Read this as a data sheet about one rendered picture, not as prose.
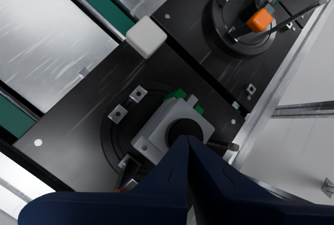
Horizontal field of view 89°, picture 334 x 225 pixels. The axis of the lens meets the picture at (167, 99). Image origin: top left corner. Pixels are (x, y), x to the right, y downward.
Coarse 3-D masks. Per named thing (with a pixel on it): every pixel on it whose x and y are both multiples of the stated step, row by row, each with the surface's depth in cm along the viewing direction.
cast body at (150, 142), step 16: (192, 96) 19; (160, 112) 17; (176, 112) 14; (192, 112) 14; (144, 128) 17; (160, 128) 13; (176, 128) 13; (192, 128) 13; (208, 128) 15; (144, 144) 16; (160, 144) 13
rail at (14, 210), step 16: (0, 128) 25; (0, 144) 22; (0, 160) 20; (16, 160) 21; (0, 176) 21; (16, 176) 20; (32, 176) 21; (48, 176) 23; (0, 192) 20; (16, 192) 21; (32, 192) 21; (48, 192) 21; (0, 208) 20; (16, 208) 20
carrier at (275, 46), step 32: (192, 0) 30; (224, 0) 28; (256, 0) 26; (320, 0) 24; (192, 32) 29; (224, 32) 28; (288, 32) 36; (192, 64) 30; (224, 64) 30; (256, 64) 32; (256, 96) 31
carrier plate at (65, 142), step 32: (128, 64) 25; (160, 64) 26; (64, 96) 22; (96, 96) 23; (32, 128) 21; (64, 128) 22; (96, 128) 23; (224, 128) 28; (32, 160) 20; (64, 160) 21; (96, 160) 22
